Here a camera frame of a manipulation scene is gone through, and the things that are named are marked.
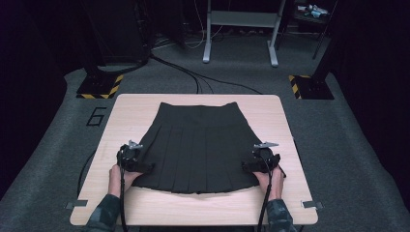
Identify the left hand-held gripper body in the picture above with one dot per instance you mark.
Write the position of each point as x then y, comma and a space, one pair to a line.
129, 156

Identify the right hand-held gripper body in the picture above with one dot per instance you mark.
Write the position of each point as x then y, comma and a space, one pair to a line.
266, 156

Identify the black pleated skirt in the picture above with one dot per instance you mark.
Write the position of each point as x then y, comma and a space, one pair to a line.
196, 145

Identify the person's left hand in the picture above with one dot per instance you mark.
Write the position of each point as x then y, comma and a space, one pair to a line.
117, 182

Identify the person's right hand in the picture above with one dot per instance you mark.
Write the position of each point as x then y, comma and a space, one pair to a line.
274, 183

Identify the black tape floor number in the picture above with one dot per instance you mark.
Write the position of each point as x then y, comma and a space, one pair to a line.
96, 116

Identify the grey tape strip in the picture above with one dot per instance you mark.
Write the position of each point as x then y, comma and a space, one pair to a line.
77, 204
312, 204

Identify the black cabinet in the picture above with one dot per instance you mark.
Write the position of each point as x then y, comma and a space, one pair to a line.
119, 32

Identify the dark shelf with small things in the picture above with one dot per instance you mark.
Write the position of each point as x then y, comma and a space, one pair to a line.
311, 11

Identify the black base plate hazard stripes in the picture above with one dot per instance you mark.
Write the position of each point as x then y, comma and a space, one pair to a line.
100, 87
311, 87

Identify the black stand post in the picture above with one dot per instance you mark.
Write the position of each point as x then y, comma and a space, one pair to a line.
325, 54
93, 48

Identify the white metal desk frame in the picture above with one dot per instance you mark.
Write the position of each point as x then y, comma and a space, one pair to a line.
241, 18

